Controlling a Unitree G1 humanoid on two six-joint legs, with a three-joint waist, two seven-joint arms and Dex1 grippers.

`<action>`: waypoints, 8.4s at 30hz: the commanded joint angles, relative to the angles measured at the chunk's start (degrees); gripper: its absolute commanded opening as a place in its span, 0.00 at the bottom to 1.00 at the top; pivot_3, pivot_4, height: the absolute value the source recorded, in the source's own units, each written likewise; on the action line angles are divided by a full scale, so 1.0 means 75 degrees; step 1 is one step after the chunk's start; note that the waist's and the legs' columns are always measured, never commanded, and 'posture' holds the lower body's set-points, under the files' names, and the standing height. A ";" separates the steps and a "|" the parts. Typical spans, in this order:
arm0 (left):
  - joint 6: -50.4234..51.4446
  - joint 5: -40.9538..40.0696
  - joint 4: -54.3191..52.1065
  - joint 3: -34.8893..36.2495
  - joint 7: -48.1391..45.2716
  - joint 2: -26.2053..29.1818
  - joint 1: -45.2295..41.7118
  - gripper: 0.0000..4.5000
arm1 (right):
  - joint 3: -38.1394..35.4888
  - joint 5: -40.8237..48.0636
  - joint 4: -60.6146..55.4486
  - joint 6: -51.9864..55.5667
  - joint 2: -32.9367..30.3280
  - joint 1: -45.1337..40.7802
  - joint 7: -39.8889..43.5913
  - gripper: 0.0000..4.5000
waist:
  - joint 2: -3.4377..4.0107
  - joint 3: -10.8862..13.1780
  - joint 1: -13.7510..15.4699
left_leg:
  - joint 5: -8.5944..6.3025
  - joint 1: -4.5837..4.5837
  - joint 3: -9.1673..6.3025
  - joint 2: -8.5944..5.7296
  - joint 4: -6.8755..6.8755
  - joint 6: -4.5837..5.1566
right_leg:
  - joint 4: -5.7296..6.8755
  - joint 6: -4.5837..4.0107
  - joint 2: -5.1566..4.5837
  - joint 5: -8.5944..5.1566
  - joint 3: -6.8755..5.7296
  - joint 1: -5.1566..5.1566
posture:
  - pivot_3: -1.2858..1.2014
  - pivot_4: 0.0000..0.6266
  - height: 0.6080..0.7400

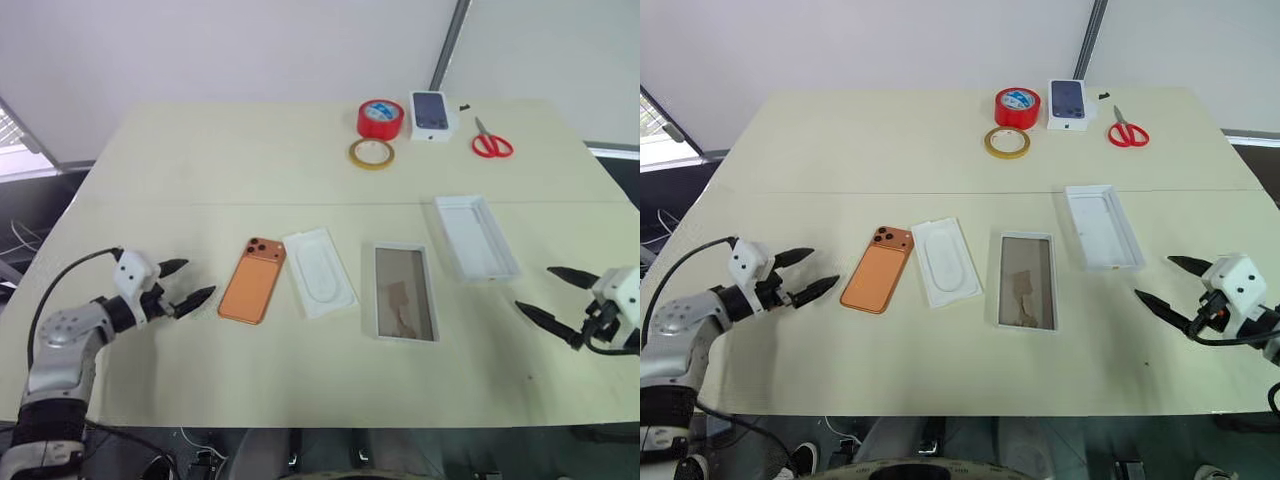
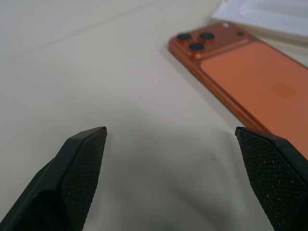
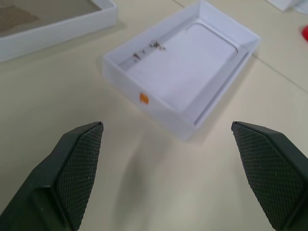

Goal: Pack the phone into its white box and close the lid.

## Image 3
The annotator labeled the white orange iPhone box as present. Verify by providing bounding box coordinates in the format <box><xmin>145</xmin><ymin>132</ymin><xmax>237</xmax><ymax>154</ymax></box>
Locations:
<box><xmin>0</xmin><ymin>0</ymin><xmax>118</xmax><ymax>62</ymax></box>

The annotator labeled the red object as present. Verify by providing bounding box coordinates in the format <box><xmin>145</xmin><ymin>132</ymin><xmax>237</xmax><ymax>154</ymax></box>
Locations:
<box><xmin>300</xmin><ymin>24</ymin><xmax>308</xmax><ymax>44</ymax></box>

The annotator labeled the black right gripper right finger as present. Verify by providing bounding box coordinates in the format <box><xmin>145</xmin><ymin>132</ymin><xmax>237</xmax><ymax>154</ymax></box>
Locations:
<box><xmin>231</xmin><ymin>121</ymin><xmax>308</xmax><ymax>231</ymax></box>

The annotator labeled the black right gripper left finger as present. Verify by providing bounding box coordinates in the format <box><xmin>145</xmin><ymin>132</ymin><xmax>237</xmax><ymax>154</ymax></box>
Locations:
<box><xmin>0</xmin><ymin>121</ymin><xmax>104</xmax><ymax>231</ymax></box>

